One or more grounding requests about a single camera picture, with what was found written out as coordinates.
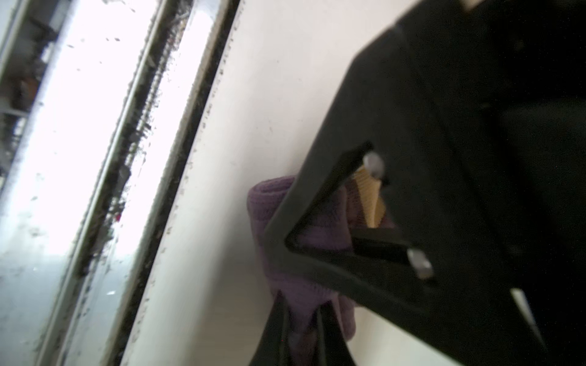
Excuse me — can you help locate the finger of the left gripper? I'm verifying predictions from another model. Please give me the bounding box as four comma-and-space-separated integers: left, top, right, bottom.
265, 25, 545, 365

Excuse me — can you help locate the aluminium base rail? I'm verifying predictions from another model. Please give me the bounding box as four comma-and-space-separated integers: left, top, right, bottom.
1, 1, 238, 365

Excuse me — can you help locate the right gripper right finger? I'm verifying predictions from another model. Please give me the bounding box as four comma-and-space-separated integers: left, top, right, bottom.
315, 302, 356, 366

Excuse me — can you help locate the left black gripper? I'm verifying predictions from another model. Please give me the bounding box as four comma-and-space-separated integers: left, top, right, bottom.
397, 1, 585, 365

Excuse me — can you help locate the purple striped sock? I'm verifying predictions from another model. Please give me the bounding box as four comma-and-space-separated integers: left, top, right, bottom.
246, 164, 395, 366

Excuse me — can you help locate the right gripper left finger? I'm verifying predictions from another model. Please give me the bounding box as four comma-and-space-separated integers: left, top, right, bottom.
249, 292, 290, 366

